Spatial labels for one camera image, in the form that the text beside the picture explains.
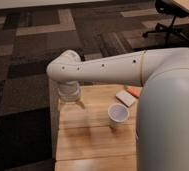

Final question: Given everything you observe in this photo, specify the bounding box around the orange toy carrot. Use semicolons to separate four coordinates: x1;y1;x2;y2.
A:
127;87;141;98

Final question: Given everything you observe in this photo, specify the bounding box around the white plastic cup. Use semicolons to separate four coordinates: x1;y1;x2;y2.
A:
107;103;129;130

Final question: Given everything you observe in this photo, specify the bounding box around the black office chair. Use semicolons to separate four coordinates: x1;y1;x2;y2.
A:
141;0;189;47

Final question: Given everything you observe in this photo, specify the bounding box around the white rectangular sponge block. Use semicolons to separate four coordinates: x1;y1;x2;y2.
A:
116;90;136;107

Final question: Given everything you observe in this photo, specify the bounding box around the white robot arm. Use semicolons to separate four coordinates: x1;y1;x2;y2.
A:
46;47;189;171

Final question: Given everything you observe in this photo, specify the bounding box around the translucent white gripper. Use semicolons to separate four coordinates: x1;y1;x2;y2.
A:
58;81;85;109

